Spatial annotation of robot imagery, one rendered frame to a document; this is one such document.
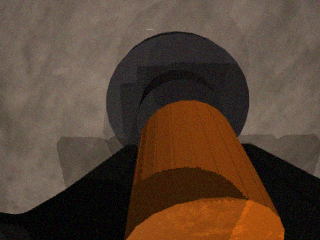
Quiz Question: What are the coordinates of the dark grey round pedestal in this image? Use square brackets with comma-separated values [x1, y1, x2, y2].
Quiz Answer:
[105, 31, 249, 152]

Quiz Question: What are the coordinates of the orange knob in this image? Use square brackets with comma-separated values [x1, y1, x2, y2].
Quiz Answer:
[124, 100, 284, 240]

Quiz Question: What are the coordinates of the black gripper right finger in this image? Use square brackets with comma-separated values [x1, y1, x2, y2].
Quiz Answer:
[241, 143, 320, 240]

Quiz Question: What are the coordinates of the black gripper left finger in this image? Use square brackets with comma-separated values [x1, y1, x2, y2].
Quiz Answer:
[0, 145, 137, 240]

